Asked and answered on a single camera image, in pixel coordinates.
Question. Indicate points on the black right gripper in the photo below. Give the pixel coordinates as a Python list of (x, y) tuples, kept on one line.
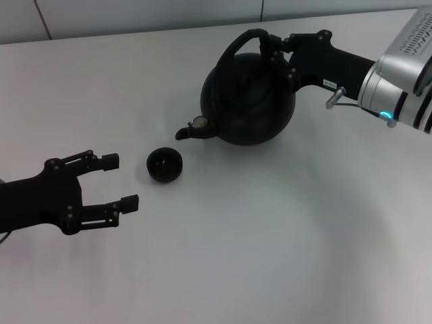
[(324, 64)]

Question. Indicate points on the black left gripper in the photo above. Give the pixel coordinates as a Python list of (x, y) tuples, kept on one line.
[(40, 199)]

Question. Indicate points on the small dark brown teacup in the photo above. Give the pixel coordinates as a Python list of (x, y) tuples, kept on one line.
[(165, 172)]

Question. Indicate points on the white and silver right robot arm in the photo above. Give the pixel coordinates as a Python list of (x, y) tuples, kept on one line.
[(374, 91)]

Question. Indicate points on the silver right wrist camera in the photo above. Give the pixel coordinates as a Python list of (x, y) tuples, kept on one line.
[(411, 37)]

